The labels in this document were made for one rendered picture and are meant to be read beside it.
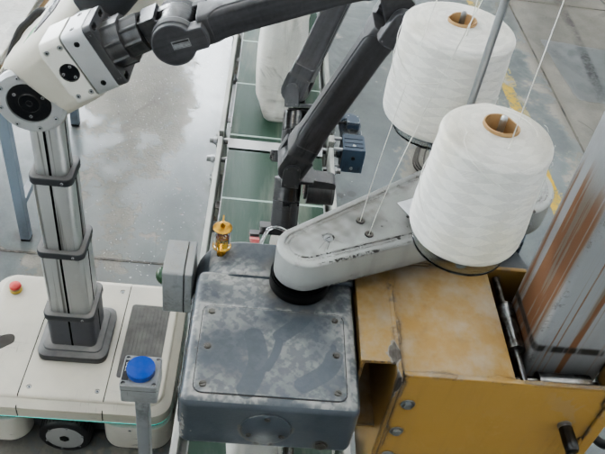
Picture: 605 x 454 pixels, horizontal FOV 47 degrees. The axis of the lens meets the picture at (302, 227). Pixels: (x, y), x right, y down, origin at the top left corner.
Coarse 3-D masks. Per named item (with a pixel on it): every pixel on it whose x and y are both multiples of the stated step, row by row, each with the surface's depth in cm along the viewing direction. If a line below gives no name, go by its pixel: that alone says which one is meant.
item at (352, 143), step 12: (348, 120) 306; (348, 132) 306; (360, 132) 311; (348, 144) 298; (360, 144) 299; (336, 156) 303; (348, 156) 297; (360, 156) 297; (348, 168) 302; (360, 168) 302
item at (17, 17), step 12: (0, 0) 273; (12, 0) 274; (24, 0) 276; (36, 0) 277; (0, 12) 266; (12, 12) 267; (24, 12) 269; (0, 24) 259; (12, 24) 260; (0, 36) 253; (12, 36) 254; (0, 48) 247
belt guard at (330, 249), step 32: (384, 192) 110; (544, 192) 116; (320, 224) 103; (352, 224) 104; (384, 224) 104; (288, 256) 97; (320, 256) 98; (352, 256) 99; (384, 256) 102; (416, 256) 105
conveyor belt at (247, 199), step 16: (240, 160) 282; (256, 160) 284; (320, 160) 289; (240, 176) 275; (256, 176) 276; (272, 176) 277; (224, 192) 266; (240, 192) 268; (256, 192) 269; (272, 192) 270; (224, 208) 260; (240, 208) 261; (256, 208) 262; (304, 208) 265; (320, 208) 266; (240, 224) 254; (256, 224) 255; (240, 240) 248; (192, 448) 186; (208, 448) 187; (224, 448) 188
